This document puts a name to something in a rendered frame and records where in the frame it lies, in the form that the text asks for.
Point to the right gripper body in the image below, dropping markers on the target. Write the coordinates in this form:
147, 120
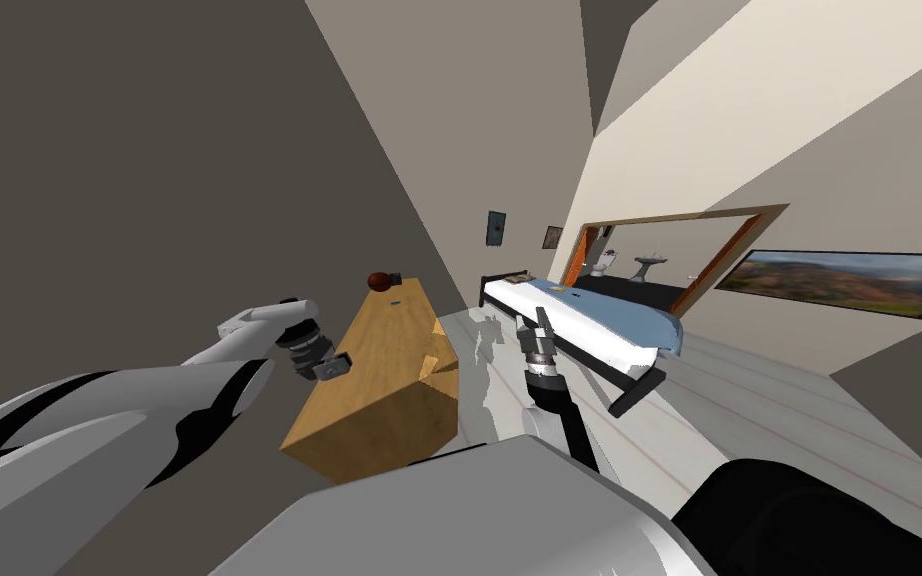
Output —
537, 342

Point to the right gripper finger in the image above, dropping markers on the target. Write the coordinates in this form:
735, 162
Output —
544, 318
521, 323

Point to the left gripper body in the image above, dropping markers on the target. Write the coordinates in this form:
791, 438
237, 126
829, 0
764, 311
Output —
331, 368

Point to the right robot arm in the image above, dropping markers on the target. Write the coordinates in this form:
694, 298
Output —
797, 520

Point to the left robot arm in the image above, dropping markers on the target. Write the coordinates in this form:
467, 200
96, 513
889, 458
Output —
93, 432

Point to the white bed with blue blanket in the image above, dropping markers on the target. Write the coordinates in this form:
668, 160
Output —
589, 320

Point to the wooden dresser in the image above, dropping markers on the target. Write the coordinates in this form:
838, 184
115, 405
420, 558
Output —
381, 376

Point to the orange door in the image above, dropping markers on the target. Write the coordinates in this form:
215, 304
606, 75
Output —
581, 256

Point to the white toilet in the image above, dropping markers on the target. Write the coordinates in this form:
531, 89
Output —
603, 264

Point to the small framed picture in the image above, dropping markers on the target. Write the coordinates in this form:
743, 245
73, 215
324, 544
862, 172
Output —
552, 237

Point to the brown ball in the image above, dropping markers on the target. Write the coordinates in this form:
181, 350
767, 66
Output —
378, 281

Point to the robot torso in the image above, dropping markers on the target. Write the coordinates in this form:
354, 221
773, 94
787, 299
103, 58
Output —
461, 520

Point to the landscape painting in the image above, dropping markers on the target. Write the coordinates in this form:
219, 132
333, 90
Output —
845, 282

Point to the dark wall panel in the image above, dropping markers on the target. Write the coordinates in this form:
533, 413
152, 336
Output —
495, 229

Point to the grey pedestal sink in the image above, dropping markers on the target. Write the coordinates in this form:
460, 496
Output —
649, 266

